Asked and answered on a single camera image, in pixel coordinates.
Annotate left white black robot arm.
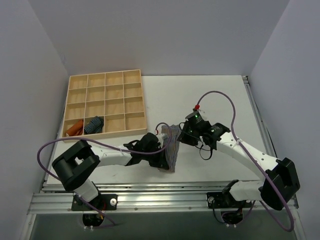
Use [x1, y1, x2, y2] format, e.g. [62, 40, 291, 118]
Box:
[52, 132, 169, 210]

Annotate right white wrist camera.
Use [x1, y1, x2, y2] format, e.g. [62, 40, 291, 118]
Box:
[193, 104, 208, 121]

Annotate rolled dark striped cloth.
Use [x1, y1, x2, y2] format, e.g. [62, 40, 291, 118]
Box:
[84, 116, 104, 135]

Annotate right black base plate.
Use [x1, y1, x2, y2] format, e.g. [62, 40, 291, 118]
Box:
[206, 191, 252, 209]

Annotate aluminium frame rail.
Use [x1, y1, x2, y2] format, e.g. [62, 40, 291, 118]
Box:
[29, 75, 279, 218]

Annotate wooden compartment tray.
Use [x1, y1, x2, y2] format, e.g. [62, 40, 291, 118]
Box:
[60, 69, 147, 141]

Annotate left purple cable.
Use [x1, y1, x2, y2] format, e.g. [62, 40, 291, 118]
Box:
[36, 121, 173, 229]

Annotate striped grey underwear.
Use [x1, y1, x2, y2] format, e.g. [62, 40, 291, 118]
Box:
[161, 124, 182, 173]

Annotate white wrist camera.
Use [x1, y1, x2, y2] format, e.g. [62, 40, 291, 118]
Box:
[193, 104, 208, 121]
[155, 133, 168, 145]

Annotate rolled orange cloth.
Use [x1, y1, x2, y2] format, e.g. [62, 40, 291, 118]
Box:
[65, 119, 84, 137]

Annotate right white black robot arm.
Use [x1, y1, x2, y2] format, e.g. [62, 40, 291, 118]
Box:
[178, 110, 300, 211]

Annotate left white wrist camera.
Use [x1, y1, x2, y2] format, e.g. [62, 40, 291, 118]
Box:
[155, 133, 168, 145]

